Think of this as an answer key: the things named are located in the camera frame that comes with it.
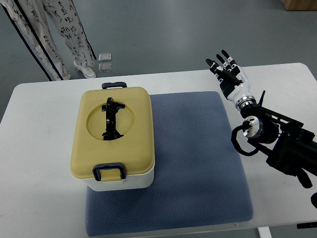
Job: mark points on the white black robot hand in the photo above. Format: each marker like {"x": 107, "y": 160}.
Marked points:
{"x": 232, "y": 79}

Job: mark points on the yellow storage box lid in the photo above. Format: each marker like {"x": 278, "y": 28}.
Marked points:
{"x": 113, "y": 125}

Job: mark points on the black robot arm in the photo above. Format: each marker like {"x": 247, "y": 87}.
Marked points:
{"x": 290, "y": 149}

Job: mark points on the cardboard box corner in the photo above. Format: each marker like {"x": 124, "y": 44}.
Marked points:
{"x": 300, "y": 5}

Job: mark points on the upper clear floor box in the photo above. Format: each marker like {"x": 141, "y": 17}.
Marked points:
{"x": 104, "y": 57}

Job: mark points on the white storage box base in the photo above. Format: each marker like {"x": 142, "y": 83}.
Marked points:
{"x": 131, "y": 182}

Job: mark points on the blue grey cushion mat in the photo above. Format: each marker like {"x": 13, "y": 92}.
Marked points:
{"x": 199, "y": 177}

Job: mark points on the rear dark blue latch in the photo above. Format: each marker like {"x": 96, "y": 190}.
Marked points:
{"x": 109, "y": 85}

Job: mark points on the dark blue latch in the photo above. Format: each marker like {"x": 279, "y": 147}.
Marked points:
{"x": 109, "y": 85}
{"x": 106, "y": 167}

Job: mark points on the white table leg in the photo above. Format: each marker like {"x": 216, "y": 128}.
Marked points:
{"x": 264, "y": 232}

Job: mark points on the front dark blue latch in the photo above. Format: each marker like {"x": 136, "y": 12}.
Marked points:
{"x": 106, "y": 167}

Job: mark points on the person in patterned trousers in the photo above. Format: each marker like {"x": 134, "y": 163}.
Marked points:
{"x": 31, "y": 17}

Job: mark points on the black bracket at table edge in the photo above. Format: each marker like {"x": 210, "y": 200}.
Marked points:
{"x": 307, "y": 225}

